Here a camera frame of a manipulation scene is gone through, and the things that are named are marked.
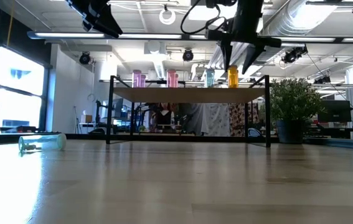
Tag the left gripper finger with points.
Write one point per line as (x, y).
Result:
(107, 25)

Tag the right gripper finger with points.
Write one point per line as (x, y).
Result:
(252, 57)
(227, 53)

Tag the orange medicine bottle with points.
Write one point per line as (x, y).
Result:
(233, 76)

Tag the teal medicine bottle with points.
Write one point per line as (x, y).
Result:
(209, 77)
(44, 142)

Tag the black ceiling spotlight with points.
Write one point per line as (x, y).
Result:
(294, 54)
(84, 58)
(188, 55)

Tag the overhead LED light bar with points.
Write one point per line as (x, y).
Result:
(151, 36)

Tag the potted green plant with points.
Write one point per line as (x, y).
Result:
(291, 99)

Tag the floral patterned hanging cloth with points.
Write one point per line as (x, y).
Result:
(238, 119)

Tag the white patterned hanging cloth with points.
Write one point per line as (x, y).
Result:
(219, 119)

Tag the grey computer monitor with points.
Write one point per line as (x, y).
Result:
(117, 109)

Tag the person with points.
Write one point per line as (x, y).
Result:
(163, 119)

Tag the cardboard box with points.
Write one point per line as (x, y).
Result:
(86, 118)

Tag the black computer monitor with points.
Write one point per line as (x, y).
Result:
(334, 111)

